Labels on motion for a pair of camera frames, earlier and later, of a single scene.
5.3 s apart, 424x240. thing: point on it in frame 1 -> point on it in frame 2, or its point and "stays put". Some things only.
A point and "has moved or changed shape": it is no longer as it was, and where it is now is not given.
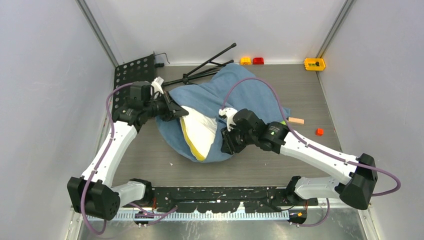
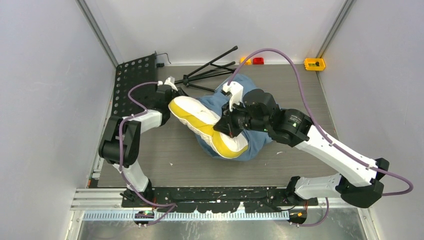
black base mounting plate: x=258 y=199 stays put
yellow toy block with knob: x=314 y=64 stays put
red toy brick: x=258 y=60 stays put
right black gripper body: x=237 y=140 -> x=238 y=119
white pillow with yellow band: x=201 y=130 has moved or changed shape
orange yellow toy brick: x=245 y=60 stays put
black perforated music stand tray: x=142 y=70 stays put
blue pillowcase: x=236 y=87 has moved or changed shape
